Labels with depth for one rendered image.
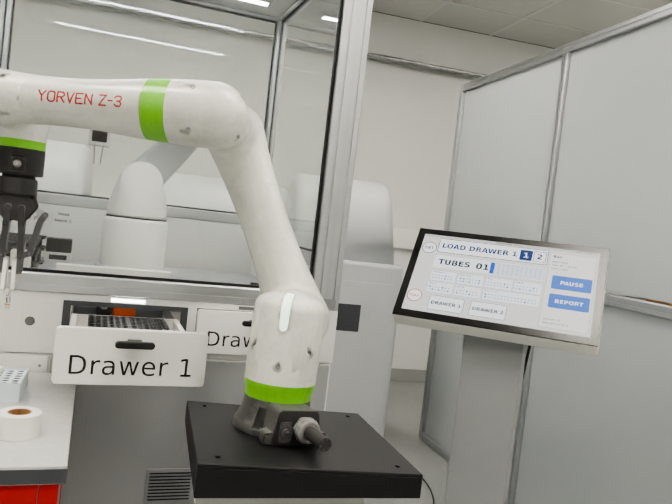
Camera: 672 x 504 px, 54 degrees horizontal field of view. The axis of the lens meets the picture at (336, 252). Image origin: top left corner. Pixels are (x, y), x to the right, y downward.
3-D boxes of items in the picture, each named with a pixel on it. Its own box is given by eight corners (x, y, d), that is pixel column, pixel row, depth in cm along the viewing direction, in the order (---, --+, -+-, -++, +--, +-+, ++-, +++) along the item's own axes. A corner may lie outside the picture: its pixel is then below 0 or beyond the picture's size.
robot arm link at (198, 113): (250, 156, 128) (257, 94, 128) (237, 146, 115) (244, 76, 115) (158, 148, 129) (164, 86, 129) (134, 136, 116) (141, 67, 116)
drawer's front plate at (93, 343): (203, 387, 136) (209, 334, 136) (50, 383, 126) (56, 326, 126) (202, 384, 138) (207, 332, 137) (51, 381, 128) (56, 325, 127)
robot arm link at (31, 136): (66, 89, 142) (17, 83, 143) (36, 76, 129) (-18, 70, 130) (60, 154, 143) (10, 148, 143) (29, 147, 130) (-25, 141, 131)
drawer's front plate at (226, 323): (303, 357, 177) (308, 316, 177) (194, 353, 167) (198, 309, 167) (301, 355, 179) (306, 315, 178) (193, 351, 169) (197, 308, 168)
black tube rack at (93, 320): (171, 366, 143) (174, 336, 143) (84, 363, 137) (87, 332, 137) (161, 344, 164) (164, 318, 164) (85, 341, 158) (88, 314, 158)
